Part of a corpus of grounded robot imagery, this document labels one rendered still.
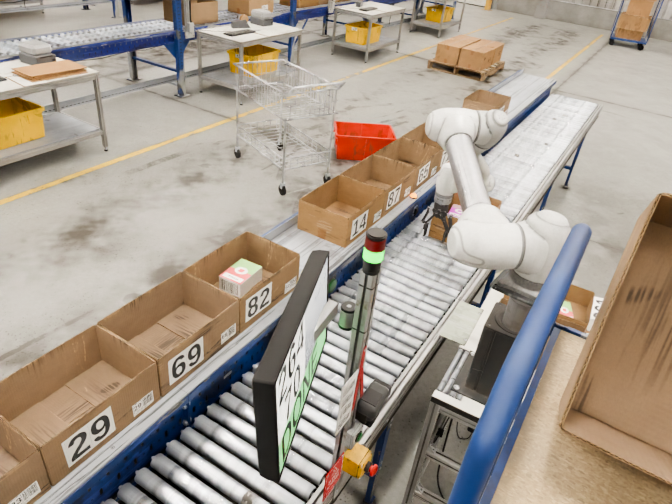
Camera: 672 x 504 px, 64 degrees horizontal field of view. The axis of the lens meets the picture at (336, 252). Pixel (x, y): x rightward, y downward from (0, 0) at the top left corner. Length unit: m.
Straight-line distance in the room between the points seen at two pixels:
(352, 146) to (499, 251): 4.12
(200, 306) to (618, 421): 1.67
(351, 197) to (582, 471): 2.39
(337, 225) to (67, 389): 1.36
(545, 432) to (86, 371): 1.59
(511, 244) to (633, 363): 1.01
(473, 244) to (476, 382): 0.66
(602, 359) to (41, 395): 1.65
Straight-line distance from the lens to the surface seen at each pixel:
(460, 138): 2.13
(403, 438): 2.99
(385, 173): 3.31
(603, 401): 0.85
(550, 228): 1.83
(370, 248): 1.27
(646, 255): 0.85
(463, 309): 2.63
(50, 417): 1.95
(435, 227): 3.09
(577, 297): 2.91
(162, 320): 2.19
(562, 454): 0.80
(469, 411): 2.17
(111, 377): 2.01
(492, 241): 1.77
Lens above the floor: 2.31
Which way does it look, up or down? 33 degrees down
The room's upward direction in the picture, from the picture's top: 7 degrees clockwise
